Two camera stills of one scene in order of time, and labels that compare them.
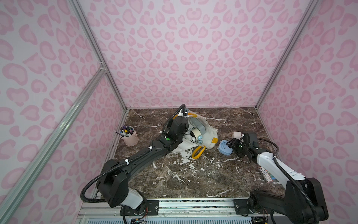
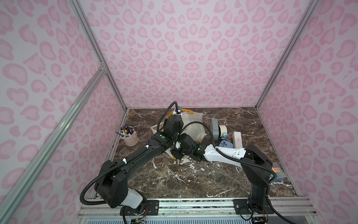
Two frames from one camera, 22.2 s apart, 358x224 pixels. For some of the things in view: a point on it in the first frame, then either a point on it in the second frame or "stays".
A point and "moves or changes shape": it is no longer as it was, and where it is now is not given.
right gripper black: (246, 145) -> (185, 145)
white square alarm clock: (237, 135) stays
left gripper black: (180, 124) stays
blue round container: (224, 148) stays
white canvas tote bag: (209, 140) moves or changes shape
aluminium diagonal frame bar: (74, 107) stays
